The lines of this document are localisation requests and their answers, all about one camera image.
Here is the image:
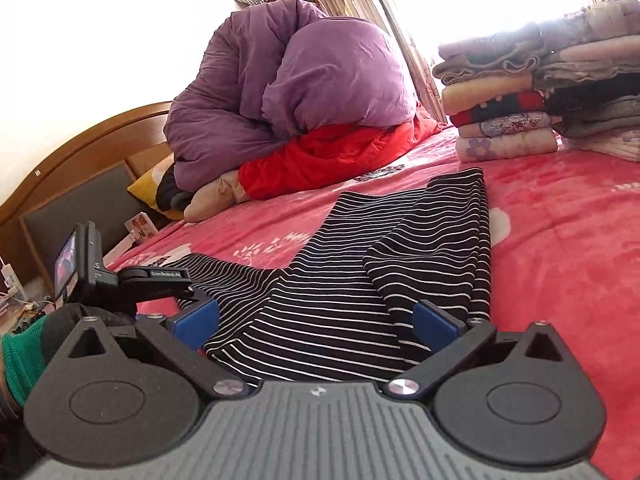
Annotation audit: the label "black white striped garment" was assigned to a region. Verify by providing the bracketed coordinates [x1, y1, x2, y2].
[179, 168, 491, 386]

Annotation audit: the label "green sleeve forearm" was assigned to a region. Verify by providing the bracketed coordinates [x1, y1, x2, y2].
[1, 318, 47, 408]

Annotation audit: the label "left stack folded clothes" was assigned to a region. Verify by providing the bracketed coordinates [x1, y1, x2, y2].
[432, 24, 558, 162]

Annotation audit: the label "stack folded clothes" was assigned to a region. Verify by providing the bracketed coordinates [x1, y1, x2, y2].
[534, 0, 639, 162]
[432, 24, 558, 162]

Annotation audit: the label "middle stack folded clothes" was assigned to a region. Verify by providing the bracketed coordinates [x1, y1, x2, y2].
[534, 0, 639, 162]

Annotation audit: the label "yellow pillow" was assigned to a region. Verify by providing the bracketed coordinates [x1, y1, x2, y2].
[127, 154, 183, 221]

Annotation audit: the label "wooden headboard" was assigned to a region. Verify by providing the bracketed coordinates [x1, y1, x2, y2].
[1, 101, 170, 285]

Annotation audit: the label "beige pillow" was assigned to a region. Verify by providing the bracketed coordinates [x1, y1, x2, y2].
[183, 170, 248, 223]

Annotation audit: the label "pink floral bed blanket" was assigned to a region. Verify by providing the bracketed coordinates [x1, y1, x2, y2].
[119, 129, 639, 479]

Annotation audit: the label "red quilt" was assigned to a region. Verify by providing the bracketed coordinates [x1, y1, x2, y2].
[239, 106, 448, 200]

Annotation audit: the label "purple duvet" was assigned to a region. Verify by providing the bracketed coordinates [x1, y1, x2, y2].
[164, 0, 418, 192]

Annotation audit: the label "left gripper mounted camera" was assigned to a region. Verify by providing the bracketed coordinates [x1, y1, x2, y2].
[54, 221, 105, 304]

